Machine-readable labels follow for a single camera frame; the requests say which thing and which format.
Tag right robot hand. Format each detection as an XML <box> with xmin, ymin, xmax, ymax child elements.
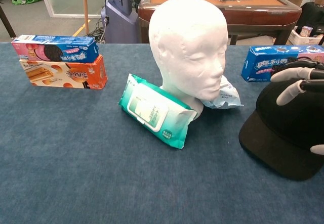
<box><xmin>270</xmin><ymin>59</ymin><xmax>324</xmax><ymax>156</ymax></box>

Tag black baseball cap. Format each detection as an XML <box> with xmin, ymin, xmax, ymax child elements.
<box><xmin>238</xmin><ymin>78</ymin><xmax>324</xmax><ymax>182</ymax></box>

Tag purple robot base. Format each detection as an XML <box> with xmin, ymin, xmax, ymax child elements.
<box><xmin>101</xmin><ymin>0</ymin><xmax>139</xmax><ymax>44</ymax></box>

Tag blue pink Oreo box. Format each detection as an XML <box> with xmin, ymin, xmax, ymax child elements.
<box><xmin>240</xmin><ymin>44</ymin><xmax>324</xmax><ymax>82</ymax></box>
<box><xmin>11</xmin><ymin>34</ymin><xmax>99</xmax><ymax>64</ymax></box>

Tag white foam mannequin head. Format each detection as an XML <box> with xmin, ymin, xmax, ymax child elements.
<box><xmin>148</xmin><ymin>0</ymin><xmax>229</xmax><ymax>120</ymax></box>

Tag orange biscuit box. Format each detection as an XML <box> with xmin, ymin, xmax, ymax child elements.
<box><xmin>19</xmin><ymin>55</ymin><xmax>109</xmax><ymax>90</ymax></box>

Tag white crate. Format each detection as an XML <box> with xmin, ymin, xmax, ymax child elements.
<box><xmin>288</xmin><ymin>29</ymin><xmax>324</xmax><ymax>46</ymax></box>

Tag small drink carton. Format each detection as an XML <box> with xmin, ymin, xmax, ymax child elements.
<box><xmin>300</xmin><ymin>25</ymin><xmax>313</xmax><ymax>37</ymax></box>

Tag black chair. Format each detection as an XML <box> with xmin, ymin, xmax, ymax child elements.
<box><xmin>295</xmin><ymin>2</ymin><xmax>324</xmax><ymax>36</ymax></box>

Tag light blue tissue pack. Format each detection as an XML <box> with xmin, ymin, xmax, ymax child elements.
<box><xmin>202</xmin><ymin>74</ymin><xmax>244</xmax><ymax>110</ymax></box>

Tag brown mahjong table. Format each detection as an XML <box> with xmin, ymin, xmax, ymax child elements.
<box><xmin>138</xmin><ymin>0</ymin><xmax>303</xmax><ymax>45</ymax></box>

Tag green wet wipes pack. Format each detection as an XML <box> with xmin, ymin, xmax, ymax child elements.
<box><xmin>118</xmin><ymin>73</ymin><xmax>199</xmax><ymax>150</ymax></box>

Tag wooden pole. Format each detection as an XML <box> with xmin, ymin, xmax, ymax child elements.
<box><xmin>82</xmin><ymin>0</ymin><xmax>90</xmax><ymax>35</ymax></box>

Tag dark table leg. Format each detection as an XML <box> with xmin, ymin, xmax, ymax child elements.
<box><xmin>0</xmin><ymin>5</ymin><xmax>16</xmax><ymax>38</ymax></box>

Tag floor cables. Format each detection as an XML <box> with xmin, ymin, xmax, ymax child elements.
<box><xmin>88</xmin><ymin>19</ymin><xmax>106</xmax><ymax>44</ymax></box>

